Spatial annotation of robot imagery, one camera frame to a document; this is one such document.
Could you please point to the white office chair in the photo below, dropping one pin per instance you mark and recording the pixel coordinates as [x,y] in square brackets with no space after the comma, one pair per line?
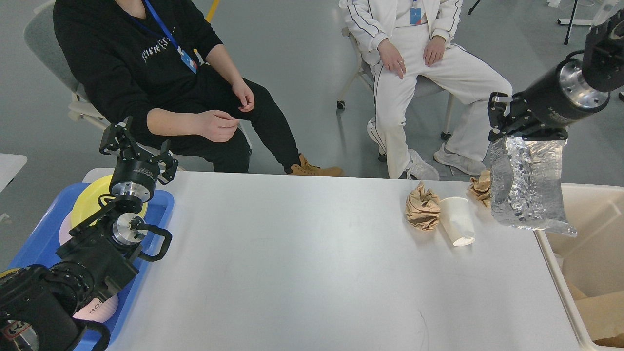
[425,86]

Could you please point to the pink plate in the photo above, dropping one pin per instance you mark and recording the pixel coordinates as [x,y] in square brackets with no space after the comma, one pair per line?
[65,228]

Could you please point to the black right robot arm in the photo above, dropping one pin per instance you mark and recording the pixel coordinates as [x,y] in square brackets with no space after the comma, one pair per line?
[602,62]

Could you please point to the brown paper bag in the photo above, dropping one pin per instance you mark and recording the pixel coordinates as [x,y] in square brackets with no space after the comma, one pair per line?
[600,322]

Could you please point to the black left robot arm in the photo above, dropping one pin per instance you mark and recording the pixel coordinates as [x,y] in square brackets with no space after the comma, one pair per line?
[38,303]

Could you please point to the white paper cup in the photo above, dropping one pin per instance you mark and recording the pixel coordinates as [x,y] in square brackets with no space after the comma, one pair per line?
[456,218]

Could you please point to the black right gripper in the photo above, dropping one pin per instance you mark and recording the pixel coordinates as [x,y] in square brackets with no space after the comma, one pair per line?
[557,99]

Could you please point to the blue plastic tray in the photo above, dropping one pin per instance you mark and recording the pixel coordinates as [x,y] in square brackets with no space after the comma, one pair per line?
[41,245]

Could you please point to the pink ribbed mug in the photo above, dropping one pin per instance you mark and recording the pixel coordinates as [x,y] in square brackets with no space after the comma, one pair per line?
[97,310]

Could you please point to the clear plastic wrap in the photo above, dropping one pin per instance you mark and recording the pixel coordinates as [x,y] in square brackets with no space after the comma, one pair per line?
[525,185]

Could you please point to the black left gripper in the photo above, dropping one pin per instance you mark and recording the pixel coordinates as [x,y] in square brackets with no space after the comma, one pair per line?
[133,175]

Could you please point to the person in black trousers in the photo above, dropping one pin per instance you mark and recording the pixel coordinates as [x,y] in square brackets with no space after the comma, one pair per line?
[162,64]

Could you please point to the white side table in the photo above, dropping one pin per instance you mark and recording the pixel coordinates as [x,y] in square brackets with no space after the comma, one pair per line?
[10,164]

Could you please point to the brown paper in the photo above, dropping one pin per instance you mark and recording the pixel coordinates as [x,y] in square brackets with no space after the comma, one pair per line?
[480,188]

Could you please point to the white stand base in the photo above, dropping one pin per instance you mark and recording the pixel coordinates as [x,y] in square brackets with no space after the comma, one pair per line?
[574,21]

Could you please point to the person in white tracksuit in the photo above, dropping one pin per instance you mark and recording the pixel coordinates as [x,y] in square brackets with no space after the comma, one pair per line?
[403,41]

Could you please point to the yellow plate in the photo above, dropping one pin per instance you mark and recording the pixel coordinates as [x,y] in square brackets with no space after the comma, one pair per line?
[89,201]

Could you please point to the brown paper ball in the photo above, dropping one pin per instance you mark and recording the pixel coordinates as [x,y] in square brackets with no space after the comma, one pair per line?
[422,208]

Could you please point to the cream plastic bin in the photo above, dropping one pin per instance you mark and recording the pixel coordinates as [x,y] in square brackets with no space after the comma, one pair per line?
[593,260]

